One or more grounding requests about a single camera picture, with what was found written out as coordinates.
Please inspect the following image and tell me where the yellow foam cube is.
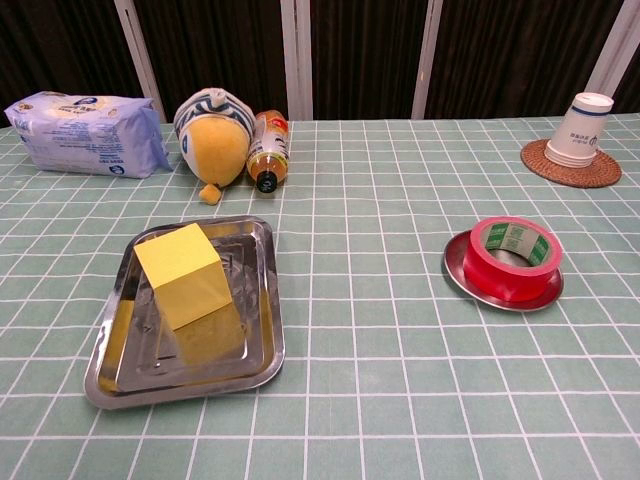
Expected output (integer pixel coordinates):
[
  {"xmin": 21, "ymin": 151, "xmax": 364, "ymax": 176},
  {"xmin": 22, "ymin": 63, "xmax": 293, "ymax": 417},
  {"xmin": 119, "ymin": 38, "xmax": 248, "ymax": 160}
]
[{"xmin": 132, "ymin": 222, "xmax": 234, "ymax": 331}]

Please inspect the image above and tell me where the red tape roll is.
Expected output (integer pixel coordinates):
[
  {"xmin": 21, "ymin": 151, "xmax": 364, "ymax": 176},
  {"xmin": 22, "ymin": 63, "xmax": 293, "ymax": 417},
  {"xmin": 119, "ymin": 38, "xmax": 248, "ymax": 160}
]
[{"xmin": 462, "ymin": 216, "xmax": 565, "ymax": 302}]

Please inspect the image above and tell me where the rectangular steel tray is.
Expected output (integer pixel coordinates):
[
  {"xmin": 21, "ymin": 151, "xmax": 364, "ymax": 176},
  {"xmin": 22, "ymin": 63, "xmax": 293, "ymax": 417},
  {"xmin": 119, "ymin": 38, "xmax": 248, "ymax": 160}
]
[{"xmin": 83, "ymin": 214, "xmax": 287, "ymax": 411}]

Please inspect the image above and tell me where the plastic tea bottle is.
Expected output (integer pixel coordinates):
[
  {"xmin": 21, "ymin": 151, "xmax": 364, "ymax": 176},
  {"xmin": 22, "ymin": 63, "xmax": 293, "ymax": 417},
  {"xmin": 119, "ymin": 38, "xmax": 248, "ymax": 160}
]
[{"xmin": 246, "ymin": 109, "xmax": 291, "ymax": 196}]

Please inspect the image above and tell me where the round steel plate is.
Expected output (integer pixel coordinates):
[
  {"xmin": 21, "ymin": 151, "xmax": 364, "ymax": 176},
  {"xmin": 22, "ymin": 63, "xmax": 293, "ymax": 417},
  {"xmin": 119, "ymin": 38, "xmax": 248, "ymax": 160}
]
[{"xmin": 441, "ymin": 229, "xmax": 566, "ymax": 313}]

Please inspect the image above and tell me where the yellow plush with striped hat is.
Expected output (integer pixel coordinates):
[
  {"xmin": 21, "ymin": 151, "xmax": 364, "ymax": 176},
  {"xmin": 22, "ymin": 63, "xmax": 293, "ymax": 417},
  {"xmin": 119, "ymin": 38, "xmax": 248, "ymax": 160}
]
[{"xmin": 173, "ymin": 87, "xmax": 259, "ymax": 205}]

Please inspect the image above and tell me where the green grid tablecloth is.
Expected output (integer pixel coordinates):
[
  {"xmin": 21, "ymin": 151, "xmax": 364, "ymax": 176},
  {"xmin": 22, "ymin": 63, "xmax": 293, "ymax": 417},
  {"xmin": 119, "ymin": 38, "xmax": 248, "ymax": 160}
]
[{"xmin": 0, "ymin": 113, "xmax": 640, "ymax": 480}]

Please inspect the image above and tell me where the black pleated curtain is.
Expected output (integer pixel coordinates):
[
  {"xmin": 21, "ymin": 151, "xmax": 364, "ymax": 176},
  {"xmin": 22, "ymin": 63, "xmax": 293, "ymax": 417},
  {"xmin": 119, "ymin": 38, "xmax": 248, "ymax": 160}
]
[{"xmin": 0, "ymin": 0, "xmax": 640, "ymax": 129}]

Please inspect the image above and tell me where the round woven coaster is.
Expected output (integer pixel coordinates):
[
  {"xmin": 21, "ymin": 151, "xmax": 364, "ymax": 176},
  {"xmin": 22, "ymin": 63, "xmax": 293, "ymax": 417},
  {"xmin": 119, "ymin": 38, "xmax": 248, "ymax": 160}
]
[{"xmin": 520, "ymin": 138, "xmax": 623, "ymax": 189}]

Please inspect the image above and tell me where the blue tissue pack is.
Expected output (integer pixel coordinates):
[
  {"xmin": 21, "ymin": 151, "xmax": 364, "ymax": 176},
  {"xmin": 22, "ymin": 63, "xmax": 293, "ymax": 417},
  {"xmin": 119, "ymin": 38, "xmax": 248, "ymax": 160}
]
[{"xmin": 3, "ymin": 90, "xmax": 174, "ymax": 180}]

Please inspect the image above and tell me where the white metal frame post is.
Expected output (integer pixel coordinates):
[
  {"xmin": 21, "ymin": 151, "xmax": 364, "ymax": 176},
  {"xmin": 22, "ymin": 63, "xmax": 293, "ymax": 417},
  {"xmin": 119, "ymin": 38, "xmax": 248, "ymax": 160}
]
[
  {"xmin": 410, "ymin": 0, "xmax": 444, "ymax": 120},
  {"xmin": 113, "ymin": 0, "xmax": 167, "ymax": 124},
  {"xmin": 279, "ymin": 0, "xmax": 314, "ymax": 121},
  {"xmin": 583, "ymin": 0, "xmax": 640, "ymax": 101}
]

